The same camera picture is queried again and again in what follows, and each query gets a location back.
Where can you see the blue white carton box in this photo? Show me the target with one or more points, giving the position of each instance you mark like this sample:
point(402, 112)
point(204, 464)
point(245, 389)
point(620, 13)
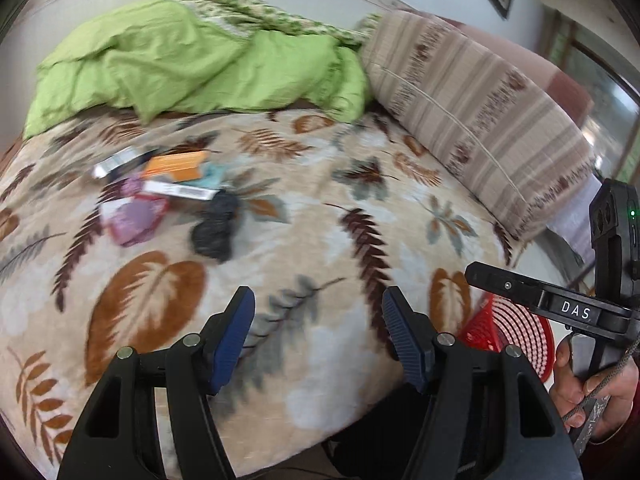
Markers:
point(120, 160)

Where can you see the purple paper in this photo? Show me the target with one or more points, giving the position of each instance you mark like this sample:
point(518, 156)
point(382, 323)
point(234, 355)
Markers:
point(132, 185)

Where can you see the wooden framed window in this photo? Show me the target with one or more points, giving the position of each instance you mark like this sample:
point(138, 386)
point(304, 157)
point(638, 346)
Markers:
point(600, 90)

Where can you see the red plastic basket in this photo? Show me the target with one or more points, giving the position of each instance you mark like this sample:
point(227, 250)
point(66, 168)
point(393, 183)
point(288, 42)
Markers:
point(500, 330)

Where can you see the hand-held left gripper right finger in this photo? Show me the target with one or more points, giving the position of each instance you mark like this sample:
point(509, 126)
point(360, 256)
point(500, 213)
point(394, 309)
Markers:
point(405, 340)

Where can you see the reddish brown headboard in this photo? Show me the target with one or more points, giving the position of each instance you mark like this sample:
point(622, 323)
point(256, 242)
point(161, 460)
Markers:
point(560, 85)

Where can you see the person's right hand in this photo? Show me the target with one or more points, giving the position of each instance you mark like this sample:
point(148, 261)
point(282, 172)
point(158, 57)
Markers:
point(570, 395)

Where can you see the pink plastic packet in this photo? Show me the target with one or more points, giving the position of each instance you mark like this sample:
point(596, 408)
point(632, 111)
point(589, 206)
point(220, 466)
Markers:
point(132, 220)

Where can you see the black cloth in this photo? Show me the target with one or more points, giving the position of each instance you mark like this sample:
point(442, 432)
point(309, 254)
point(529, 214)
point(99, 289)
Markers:
point(212, 235)

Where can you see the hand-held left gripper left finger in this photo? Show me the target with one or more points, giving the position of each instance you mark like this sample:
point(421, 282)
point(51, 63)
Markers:
point(232, 340)

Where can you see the orange carton box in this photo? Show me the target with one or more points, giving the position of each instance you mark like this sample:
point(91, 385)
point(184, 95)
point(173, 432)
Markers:
point(175, 165)

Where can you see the long white carton box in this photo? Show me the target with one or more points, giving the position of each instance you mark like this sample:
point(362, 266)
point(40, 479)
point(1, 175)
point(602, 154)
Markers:
point(175, 190)

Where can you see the green white floral quilt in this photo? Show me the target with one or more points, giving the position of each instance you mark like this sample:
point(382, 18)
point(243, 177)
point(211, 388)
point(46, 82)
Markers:
point(240, 10)

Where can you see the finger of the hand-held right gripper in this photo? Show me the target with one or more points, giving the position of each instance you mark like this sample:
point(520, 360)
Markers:
point(500, 282)

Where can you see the leaf printed blanket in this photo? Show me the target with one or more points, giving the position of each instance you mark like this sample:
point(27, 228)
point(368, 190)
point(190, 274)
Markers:
point(310, 240)

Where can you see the striped beige pillow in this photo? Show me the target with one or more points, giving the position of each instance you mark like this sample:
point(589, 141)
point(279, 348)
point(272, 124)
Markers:
point(475, 110)

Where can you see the teal cartoon tissue packet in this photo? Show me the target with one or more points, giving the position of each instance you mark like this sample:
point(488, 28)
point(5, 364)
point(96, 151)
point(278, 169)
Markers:
point(212, 177)

